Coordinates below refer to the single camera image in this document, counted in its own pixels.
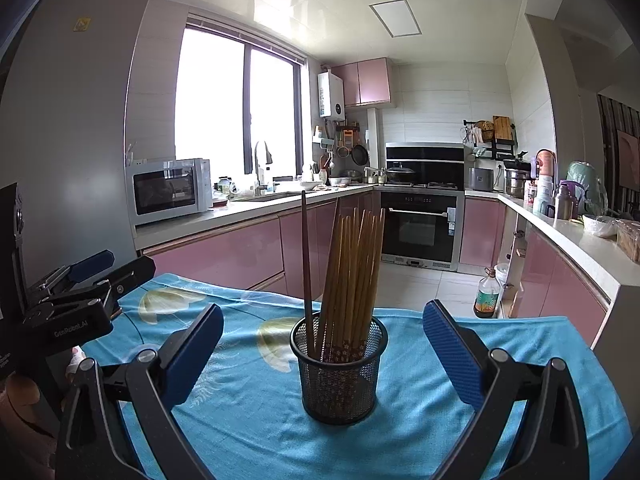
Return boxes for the light wooden chopstick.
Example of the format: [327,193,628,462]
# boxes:
[316,208,341,360]

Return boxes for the dark wooden chopstick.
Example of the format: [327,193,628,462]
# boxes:
[300,191,316,359]

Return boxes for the chrome kitchen faucet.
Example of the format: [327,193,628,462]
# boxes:
[254,140,272,196]

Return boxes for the left hand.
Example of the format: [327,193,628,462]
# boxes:
[1,356,61,478]

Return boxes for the oil bottle on floor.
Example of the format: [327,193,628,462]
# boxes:
[473,268,502,318]

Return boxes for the blue floral tablecloth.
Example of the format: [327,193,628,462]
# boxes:
[82,274,632,479]

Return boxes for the white microwave oven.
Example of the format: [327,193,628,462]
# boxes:
[126,158,213,226]

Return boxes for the pink lower cabinets right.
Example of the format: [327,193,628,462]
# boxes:
[459,195,610,344]

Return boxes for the pink cabinets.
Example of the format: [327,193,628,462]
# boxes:
[137,186,380,299]
[459,195,610,344]

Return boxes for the black mesh utensil holder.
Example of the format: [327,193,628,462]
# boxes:
[288,318,388,426]

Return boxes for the pink lower cabinets left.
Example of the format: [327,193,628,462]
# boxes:
[137,186,380,299]

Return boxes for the black built-in oven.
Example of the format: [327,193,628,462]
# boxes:
[381,186,464,272]

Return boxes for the steel stock pot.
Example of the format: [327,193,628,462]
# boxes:
[504,169,530,200]

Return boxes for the black range hood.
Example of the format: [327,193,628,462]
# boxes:
[385,142,466,191]

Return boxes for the grey refrigerator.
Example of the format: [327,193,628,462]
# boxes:
[1,0,149,283]

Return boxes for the pink thermos jug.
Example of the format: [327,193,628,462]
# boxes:
[535,148,556,181]

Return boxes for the black dish rack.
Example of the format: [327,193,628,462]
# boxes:
[462,115,516,160]

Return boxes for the black frying pan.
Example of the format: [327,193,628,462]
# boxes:
[350,144,370,167]

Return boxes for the white water heater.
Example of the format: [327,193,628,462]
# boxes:
[317,70,345,122]

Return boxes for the ceiling light panel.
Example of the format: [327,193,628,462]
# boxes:
[370,0,422,38]

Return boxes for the window with dark frame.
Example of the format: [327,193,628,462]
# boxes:
[175,26,304,183]

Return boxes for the pink wall cabinet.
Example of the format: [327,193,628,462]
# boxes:
[331,58,395,108]

